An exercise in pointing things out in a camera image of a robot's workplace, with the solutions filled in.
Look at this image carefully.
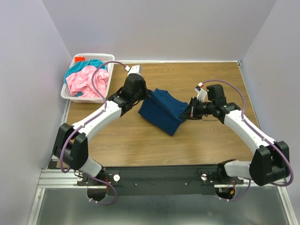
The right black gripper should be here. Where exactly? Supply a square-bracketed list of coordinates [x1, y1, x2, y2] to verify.
[179, 97, 214, 120]

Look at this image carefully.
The dark blue t shirt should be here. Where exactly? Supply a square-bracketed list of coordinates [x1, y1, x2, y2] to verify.
[138, 89, 188, 136]

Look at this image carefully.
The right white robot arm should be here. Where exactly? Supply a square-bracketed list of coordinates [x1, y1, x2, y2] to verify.
[179, 82, 294, 187]

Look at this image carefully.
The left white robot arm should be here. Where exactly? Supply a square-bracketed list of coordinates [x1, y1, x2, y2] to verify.
[52, 74, 150, 185]

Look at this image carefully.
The teal t shirt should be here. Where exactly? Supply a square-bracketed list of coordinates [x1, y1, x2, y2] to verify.
[64, 60, 107, 93]

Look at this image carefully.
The pink t shirt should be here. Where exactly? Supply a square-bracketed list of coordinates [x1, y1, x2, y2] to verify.
[66, 66, 110, 98]

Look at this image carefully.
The orange cloth in basket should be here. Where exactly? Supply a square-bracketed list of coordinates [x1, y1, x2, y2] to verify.
[74, 56, 85, 63]

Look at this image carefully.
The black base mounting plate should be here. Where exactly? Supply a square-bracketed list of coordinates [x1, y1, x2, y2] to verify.
[77, 165, 244, 197]

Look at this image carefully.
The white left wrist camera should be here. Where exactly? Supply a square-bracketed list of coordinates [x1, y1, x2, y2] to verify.
[124, 65, 142, 75]

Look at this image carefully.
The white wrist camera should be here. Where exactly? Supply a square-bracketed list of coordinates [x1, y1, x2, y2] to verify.
[195, 82, 207, 102]
[124, 65, 142, 75]

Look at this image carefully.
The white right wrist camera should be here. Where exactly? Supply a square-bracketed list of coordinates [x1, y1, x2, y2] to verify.
[195, 82, 207, 102]

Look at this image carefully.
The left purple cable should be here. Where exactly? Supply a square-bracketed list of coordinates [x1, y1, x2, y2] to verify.
[60, 60, 131, 205]

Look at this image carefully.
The purple cable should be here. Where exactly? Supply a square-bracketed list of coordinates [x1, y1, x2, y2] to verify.
[60, 60, 131, 205]
[198, 80, 294, 203]

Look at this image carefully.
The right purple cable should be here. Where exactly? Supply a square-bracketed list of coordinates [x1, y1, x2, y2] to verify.
[198, 80, 294, 203]

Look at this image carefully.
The aluminium frame rail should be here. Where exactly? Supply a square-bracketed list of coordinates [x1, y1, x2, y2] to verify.
[28, 165, 297, 225]

